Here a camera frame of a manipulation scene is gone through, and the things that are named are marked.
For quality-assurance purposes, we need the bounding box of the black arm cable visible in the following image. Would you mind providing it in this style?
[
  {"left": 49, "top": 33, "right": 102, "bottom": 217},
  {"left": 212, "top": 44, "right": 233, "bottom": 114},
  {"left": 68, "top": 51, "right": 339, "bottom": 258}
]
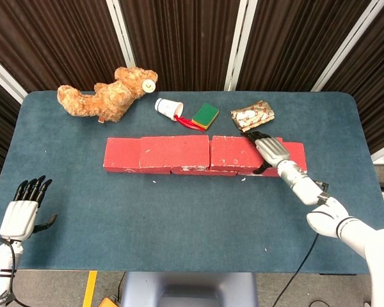
[
  {"left": 271, "top": 234, "right": 319, "bottom": 307},
  {"left": 0, "top": 238, "right": 17, "bottom": 307}
]

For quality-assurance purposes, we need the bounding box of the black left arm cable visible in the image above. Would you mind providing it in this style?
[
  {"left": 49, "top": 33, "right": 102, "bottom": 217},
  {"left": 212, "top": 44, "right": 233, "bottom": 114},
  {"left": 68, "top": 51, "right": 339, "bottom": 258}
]
[{"left": 0, "top": 238, "right": 17, "bottom": 307}]

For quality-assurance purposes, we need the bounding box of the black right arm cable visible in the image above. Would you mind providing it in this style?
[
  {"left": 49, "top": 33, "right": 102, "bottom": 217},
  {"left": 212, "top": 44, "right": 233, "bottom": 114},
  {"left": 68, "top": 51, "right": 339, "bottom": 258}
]
[{"left": 271, "top": 234, "right": 319, "bottom": 307}]

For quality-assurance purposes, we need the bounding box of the red foam brick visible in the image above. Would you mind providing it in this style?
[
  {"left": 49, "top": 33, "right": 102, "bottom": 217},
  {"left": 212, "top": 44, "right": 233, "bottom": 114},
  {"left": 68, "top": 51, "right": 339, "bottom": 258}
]
[
  {"left": 170, "top": 166, "right": 239, "bottom": 177},
  {"left": 209, "top": 135, "right": 284, "bottom": 172},
  {"left": 138, "top": 134, "right": 211, "bottom": 169},
  {"left": 103, "top": 138, "right": 173, "bottom": 175},
  {"left": 237, "top": 141, "right": 308, "bottom": 178}
]

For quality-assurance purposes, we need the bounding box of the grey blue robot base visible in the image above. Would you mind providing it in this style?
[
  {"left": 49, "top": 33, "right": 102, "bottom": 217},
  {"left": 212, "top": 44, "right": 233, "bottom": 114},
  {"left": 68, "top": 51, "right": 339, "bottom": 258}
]
[{"left": 120, "top": 271, "right": 259, "bottom": 307}]

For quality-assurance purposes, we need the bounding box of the white paper cup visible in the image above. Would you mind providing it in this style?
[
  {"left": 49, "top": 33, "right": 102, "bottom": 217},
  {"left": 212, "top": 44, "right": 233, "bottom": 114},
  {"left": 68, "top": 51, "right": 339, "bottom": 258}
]
[{"left": 154, "top": 97, "right": 184, "bottom": 120}]

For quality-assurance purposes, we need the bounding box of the green yellow sponge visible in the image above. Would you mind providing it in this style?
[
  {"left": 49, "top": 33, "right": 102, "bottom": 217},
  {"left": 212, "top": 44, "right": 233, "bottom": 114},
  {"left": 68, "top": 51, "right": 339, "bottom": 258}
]
[{"left": 191, "top": 102, "right": 220, "bottom": 130}]

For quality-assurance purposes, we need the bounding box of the gold wrapped snack packet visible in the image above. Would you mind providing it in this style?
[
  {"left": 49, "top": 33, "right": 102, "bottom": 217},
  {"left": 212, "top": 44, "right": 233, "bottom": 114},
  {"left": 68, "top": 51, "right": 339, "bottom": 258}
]
[{"left": 230, "top": 100, "right": 275, "bottom": 133}]

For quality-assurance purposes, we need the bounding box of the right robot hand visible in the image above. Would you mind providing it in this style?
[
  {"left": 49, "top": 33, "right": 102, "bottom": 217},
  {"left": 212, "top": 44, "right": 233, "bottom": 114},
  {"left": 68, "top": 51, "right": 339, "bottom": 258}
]
[{"left": 241, "top": 129, "right": 291, "bottom": 176}]

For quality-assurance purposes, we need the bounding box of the brown ribbed partition panel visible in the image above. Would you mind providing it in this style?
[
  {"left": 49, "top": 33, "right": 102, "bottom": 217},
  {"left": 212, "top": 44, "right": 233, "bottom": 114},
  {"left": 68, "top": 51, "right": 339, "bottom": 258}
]
[
  {"left": 322, "top": 0, "right": 384, "bottom": 155},
  {"left": 237, "top": 0, "right": 371, "bottom": 92},
  {"left": 0, "top": 0, "right": 128, "bottom": 93},
  {"left": 0, "top": 74, "right": 22, "bottom": 184},
  {"left": 119, "top": 0, "right": 243, "bottom": 92}
]

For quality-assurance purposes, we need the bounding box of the brown teddy bear plush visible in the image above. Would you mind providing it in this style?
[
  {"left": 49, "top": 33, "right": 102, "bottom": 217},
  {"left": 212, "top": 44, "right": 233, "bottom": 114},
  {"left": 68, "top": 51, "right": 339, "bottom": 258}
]
[{"left": 57, "top": 67, "right": 159, "bottom": 123}]

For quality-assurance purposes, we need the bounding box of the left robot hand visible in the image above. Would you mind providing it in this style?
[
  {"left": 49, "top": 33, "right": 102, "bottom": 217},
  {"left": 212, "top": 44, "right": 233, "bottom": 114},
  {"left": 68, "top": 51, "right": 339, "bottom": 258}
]
[{"left": 0, "top": 175, "right": 58, "bottom": 242}]

